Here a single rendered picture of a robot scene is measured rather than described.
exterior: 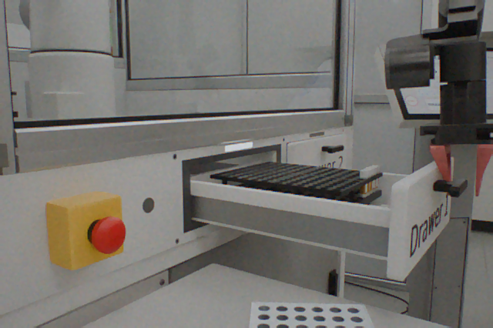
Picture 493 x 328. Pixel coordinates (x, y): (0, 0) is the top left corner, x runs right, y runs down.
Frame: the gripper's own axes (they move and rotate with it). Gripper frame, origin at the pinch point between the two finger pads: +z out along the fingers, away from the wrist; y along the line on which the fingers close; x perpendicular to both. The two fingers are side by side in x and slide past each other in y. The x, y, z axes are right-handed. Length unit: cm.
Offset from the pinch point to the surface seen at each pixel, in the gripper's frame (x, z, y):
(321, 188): 10.3, -1.5, 16.7
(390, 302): -146, 88, 46
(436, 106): -77, -10, 14
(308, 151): -22.0, -3.0, 32.7
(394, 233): 17.6, 1.8, 5.3
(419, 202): 11.7, -0.5, 3.7
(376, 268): -163, 78, 58
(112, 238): 35.1, -0.2, 30.2
